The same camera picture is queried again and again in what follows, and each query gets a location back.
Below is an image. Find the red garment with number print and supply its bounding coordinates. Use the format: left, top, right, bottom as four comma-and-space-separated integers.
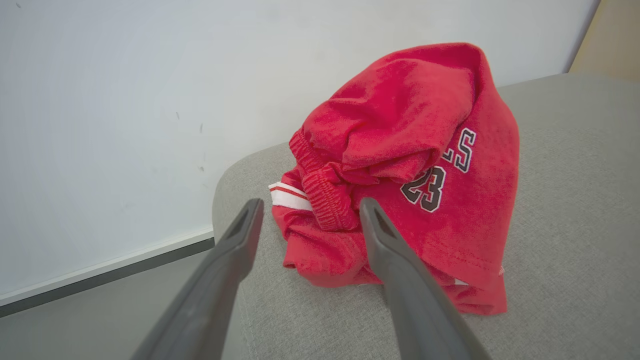
350, 42, 521, 317

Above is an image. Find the grey fabric sofa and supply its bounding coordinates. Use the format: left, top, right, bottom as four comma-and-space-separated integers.
212, 72, 640, 360

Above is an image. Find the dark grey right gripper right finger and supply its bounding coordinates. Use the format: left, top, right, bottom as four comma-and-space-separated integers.
359, 197, 493, 360

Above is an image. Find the red white-striped garment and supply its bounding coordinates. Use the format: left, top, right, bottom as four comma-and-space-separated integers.
268, 60, 476, 288

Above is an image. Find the white and black baseboard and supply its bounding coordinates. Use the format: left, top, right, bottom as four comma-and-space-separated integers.
0, 227, 216, 318

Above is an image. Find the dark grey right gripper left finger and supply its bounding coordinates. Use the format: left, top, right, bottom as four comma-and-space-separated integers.
131, 198, 265, 360

